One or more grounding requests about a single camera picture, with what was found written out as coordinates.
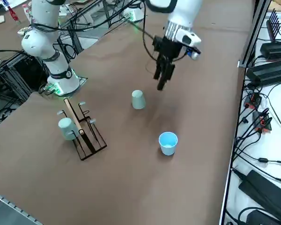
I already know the black ribbed power adapter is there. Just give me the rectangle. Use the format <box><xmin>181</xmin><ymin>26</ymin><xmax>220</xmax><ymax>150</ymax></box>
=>
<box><xmin>259</xmin><ymin>41</ymin><xmax>281</xmax><ymax>60</ymax></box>
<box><xmin>245</xmin><ymin>58</ymin><xmax>281</xmax><ymax>87</ymax></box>

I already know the white bottle with red cap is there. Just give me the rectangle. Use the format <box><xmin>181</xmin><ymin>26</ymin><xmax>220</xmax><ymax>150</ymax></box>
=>
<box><xmin>22</xmin><ymin>3</ymin><xmax>31</xmax><ymax>23</ymax></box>

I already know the light blue plastic cup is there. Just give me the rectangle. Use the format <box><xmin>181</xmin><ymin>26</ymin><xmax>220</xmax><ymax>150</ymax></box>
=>
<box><xmin>158</xmin><ymin>132</ymin><xmax>178</xmax><ymax>156</ymax></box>

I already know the black peg rack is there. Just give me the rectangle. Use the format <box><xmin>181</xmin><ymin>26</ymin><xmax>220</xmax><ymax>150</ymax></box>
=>
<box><xmin>266</xmin><ymin>8</ymin><xmax>281</xmax><ymax>43</ymax></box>

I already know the black flat power adapter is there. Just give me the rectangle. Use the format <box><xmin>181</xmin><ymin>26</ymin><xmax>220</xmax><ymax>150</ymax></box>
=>
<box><xmin>238</xmin><ymin>169</ymin><xmax>281</xmax><ymax>222</ymax></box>
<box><xmin>245</xmin><ymin>208</ymin><xmax>281</xmax><ymax>225</ymax></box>

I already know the red and white bottle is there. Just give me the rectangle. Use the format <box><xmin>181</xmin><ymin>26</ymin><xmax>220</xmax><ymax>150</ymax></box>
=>
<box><xmin>6</xmin><ymin>4</ymin><xmax>22</xmax><ymax>24</ymax></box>

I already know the orange and black connector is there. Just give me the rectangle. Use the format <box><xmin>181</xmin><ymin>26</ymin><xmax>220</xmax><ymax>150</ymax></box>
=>
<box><xmin>252</xmin><ymin>109</ymin><xmax>273</xmax><ymax>133</ymax></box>
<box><xmin>244</xmin><ymin>92</ymin><xmax>263</xmax><ymax>110</ymax></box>

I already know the upright aluminium profile post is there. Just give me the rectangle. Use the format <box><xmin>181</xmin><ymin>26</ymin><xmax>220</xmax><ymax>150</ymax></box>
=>
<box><xmin>238</xmin><ymin>0</ymin><xmax>272</xmax><ymax>62</ymax></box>

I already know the pale green plastic cup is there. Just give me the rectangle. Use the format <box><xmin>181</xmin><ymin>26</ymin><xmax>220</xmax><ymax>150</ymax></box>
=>
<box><xmin>131</xmin><ymin>90</ymin><xmax>147</xmax><ymax>110</ymax></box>
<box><xmin>58</xmin><ymin>117</ymin><xmax>78</xmax><ymax>141</ymax></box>

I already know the black wire cup rack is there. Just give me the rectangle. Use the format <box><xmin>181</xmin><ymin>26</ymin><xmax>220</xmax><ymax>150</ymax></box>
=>
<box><xmin>57</xmin><ymin>97</ymin><xmax>108</xmax><ymax>161</ymax></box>

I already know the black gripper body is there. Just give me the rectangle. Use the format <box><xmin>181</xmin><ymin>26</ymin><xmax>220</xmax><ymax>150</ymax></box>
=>
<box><xmin>158</xmin><ymin>36</ymin><xmax>184</xmax><ymax>62</ymax></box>

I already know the black equipment frame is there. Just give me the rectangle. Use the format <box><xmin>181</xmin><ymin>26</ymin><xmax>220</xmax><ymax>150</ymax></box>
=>
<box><xmin>0</xmin><ymin>49</ymin><xmax>50</xmax><ymax>104</ymax></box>

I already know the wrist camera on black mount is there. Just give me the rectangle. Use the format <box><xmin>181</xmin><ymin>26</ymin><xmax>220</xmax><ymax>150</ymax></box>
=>
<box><xmin>183</xmin><ymin>43</ymin><xmax>201</xmax><ymax>61</ymax></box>

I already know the aluminium table edge rail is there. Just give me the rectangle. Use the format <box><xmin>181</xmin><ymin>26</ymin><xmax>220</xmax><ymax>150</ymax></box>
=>
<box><xmin>0</xmin><ymin>189</ymin><xmax>43</xmax><ymax>225</ymax></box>

